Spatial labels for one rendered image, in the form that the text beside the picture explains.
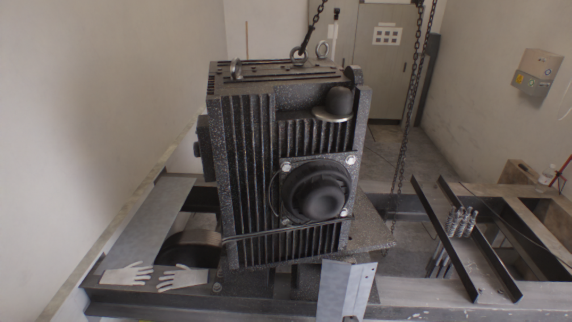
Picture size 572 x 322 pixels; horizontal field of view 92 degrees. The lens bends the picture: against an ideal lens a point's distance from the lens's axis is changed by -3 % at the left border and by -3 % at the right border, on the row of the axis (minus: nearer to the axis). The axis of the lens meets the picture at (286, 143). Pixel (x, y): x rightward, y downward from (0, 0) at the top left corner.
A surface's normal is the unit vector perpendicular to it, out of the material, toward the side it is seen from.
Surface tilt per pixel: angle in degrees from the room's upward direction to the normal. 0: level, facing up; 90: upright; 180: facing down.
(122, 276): 0
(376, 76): 90
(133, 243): 0
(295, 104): 90
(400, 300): 0
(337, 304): 90
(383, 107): 90
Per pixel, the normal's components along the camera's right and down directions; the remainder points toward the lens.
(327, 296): -0.19, 0.48
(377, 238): 0.01, -0.87
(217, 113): 0.20, 0.49
